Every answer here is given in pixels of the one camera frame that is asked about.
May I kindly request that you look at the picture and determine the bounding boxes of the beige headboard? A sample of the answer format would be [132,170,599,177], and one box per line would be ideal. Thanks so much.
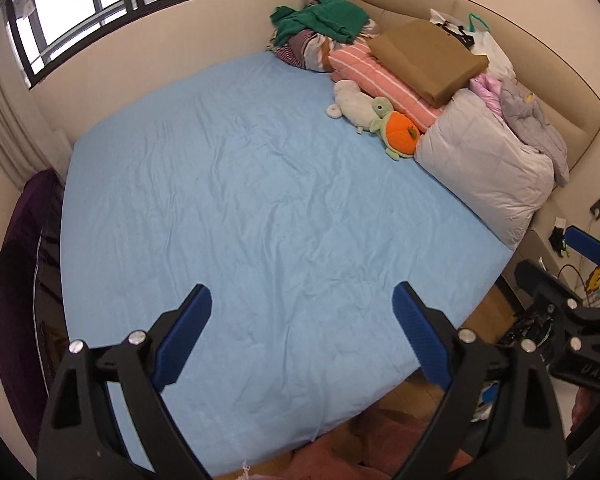
[351,0,600,168]

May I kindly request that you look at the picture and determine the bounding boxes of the green clothing pile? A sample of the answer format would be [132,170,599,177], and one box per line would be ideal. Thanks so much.
[270,0,370,47]

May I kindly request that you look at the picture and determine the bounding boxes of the beige curtain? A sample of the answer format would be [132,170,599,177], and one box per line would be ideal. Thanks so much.
[0,18,72,188]

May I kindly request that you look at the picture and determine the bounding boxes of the purple dark cloth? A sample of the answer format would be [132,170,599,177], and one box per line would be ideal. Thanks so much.
[0,169,61,451]

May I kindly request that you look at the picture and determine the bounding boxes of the pink striped pillow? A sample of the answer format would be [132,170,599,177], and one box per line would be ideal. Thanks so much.
[329,40,442,132]

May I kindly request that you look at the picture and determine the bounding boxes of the striped folded clothes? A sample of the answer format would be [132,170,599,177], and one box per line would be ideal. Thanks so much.
[266,18,380,73]

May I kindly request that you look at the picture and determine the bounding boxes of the grey jacket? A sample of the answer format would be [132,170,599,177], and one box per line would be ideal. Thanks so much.
[500,79,569,188]

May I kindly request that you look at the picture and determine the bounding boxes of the grey bedside cabinet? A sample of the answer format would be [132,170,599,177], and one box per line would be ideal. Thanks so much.
[498,230,583,311]

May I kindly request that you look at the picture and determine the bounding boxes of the wall power socket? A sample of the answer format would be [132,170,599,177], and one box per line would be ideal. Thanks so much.
[590,200,600,221]

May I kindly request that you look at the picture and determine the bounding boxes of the white pillow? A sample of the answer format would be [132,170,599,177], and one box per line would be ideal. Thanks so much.
[415,88,554,250]

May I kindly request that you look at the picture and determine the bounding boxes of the black item on cabinet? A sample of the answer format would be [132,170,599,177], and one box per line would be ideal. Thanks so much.
[548,226,569,258]

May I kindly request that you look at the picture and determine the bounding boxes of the orange green turtle plush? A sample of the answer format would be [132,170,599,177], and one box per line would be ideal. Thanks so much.
[370,96,422,160]

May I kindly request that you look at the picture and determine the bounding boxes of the light blue bed sheet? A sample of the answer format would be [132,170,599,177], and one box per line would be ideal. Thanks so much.
[60,53,512,476]

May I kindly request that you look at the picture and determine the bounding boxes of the white bicycle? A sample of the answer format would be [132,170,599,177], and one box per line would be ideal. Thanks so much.
[471,304,557,424]

